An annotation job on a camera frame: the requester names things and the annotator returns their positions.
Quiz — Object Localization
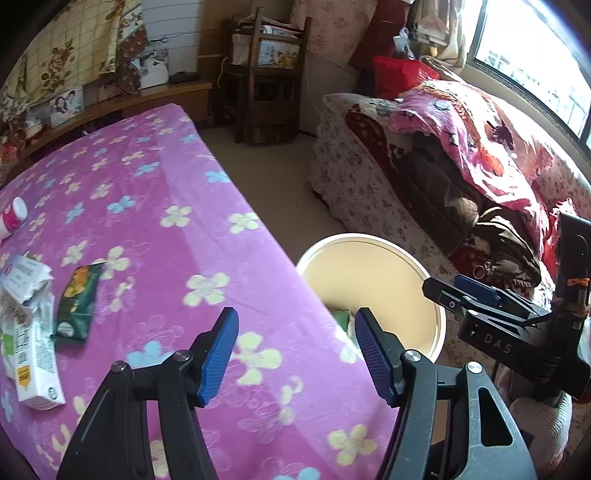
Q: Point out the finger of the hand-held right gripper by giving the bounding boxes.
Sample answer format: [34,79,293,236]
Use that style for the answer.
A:
[455,274,550,312]
[422,277,550,326]

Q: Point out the floral covered sofa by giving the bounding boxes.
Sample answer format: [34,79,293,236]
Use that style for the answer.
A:
[307,78,591,370]

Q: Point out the box with cartoon print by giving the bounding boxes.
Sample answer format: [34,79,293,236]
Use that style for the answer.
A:
[256,37,298,70]

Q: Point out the brown patterned blanket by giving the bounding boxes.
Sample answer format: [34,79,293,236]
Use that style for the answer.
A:
[346,104,485,245]

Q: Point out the white drink carton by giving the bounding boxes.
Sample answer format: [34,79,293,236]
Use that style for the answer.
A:
[0,284,68,411]

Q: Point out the green snack packet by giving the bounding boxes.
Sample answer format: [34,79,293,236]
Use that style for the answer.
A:
[52,262,106,344]

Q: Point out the framed photo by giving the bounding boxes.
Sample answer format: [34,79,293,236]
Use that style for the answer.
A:
[48,85,86,127]

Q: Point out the red plastic bag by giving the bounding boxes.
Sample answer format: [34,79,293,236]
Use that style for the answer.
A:
[372,55,441,100]

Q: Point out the window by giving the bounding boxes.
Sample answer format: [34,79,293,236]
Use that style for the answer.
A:
[464,0,591,148]

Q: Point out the pink floral tablecloth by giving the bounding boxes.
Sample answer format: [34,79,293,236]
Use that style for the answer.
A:
[0,102,402,480]

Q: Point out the small white bottle pink label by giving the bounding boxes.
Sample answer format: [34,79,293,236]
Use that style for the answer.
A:
[0,196,29,241]

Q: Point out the dark wooden chair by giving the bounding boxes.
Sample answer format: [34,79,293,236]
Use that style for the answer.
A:
[222,4,312,144]

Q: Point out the pink cartoon blanket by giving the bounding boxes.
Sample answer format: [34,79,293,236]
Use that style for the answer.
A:
[388,79,555,241]

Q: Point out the dark red cloth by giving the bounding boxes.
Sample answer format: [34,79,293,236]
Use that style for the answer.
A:
[348,0,407,70]

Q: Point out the dark brown jacket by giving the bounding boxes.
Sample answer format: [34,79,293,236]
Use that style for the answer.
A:
[471,208,543,289]

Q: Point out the cream round bin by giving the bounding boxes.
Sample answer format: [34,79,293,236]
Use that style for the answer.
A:
[295,233,448,365]

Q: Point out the light green wrapper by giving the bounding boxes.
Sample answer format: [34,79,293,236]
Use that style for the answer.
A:
[330,308,356,337]

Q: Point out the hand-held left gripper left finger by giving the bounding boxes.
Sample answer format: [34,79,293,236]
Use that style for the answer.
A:
[55,307,241,480]

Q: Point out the beige brown floral cloth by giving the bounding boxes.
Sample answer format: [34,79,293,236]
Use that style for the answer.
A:
[0,0,148,121]

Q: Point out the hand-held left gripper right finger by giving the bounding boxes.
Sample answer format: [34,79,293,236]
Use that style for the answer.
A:
[353,307,539,480]

